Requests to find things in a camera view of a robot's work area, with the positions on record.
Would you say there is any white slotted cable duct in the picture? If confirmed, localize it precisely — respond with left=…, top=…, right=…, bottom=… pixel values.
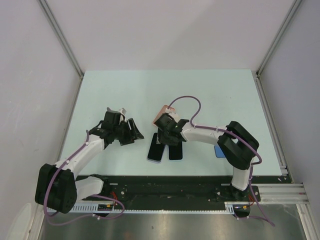
left=69, top=201, right=261, bottom=215

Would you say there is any right aluminium frame post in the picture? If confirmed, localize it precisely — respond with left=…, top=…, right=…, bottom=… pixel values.
left=255, top=0, right=304, bottom=78

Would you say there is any lilac phone case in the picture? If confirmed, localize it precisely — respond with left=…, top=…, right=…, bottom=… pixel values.
left=147, top=158, right=162, bottom=164

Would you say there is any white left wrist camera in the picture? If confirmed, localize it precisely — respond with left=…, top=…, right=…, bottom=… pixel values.
left=118, top=107, right=127, bottom=117

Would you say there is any pink phone case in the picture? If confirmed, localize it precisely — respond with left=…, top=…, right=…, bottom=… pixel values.
left=152, top=105, right=175, bottom=126

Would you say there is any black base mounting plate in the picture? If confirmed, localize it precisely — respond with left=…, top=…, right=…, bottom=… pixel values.
left=75, top=174, right=253, bottom=202

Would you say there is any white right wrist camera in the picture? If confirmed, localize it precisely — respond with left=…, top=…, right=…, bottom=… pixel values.
left=166, top=108, right=180, bottom=119

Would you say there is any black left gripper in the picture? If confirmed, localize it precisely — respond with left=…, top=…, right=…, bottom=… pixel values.
left=112, top=118, right=143, bottom=146

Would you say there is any blue phone face down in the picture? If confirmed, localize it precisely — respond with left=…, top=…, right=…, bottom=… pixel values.
left=214, top=145, right=225, bottom=159

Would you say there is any left aluminium frame post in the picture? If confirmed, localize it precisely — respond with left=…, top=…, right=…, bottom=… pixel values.
left=36, top=0, right=85, bottom=79

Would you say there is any light blue phone case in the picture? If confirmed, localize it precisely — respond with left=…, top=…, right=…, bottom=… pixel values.
left=167, top=143, right=185, bottom=163

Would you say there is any teal-edged black phone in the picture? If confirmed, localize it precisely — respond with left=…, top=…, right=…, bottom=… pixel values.
left=147, top=132, right=165, bottom=160

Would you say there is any right aluminium rail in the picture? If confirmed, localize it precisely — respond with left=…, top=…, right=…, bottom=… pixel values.
left=252, top=71, right=320, bottom=240

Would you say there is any aluminium frame post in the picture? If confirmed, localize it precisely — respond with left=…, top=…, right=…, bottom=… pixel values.
left=36, top=0, right=85, bottom=79
left=255, top=0, right=304, bottom=78

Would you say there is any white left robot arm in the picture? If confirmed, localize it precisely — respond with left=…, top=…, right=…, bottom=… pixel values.
left=34, top=108, right=144, bottom=214

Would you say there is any purple-edged black phone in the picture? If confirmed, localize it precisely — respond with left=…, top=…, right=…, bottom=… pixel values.
left=168, top=143, right=184, bottom=161

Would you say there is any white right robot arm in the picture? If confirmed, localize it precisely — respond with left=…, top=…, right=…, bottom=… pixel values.
left=154, top=112, right=262, bottom=201

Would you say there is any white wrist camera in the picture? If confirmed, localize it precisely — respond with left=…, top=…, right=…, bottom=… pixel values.
left=118, top=107, right=127, bottom=117
left=166, top=108, right=180, bottom=119

